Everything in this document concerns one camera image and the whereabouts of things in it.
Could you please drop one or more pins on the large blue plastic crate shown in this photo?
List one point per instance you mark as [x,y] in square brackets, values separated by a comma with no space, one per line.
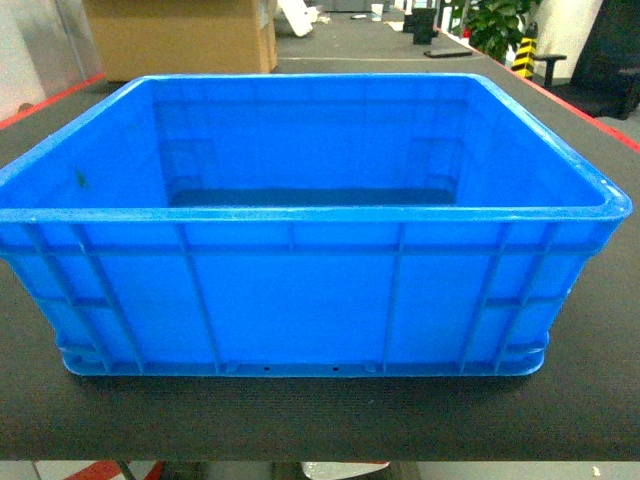
[325,225]

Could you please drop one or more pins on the large cardboard box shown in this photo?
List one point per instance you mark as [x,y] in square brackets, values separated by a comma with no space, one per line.
[138,38]

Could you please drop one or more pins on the black flat device on table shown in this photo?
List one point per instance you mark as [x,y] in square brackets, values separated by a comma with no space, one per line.
[445,53]

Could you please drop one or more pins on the white foam piece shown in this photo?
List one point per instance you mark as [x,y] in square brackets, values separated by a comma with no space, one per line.
[299,16]

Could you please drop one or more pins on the black stacked boxes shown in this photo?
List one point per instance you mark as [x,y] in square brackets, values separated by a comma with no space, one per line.
[420,24]

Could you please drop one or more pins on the yellow black striped bollard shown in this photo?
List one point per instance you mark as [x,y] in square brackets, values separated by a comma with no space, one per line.
[523,64]

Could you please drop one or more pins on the green potted plant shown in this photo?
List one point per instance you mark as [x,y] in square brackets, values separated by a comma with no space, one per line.
[495,26]

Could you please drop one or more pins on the black office chair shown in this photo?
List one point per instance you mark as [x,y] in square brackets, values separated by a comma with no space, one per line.
[605,82]

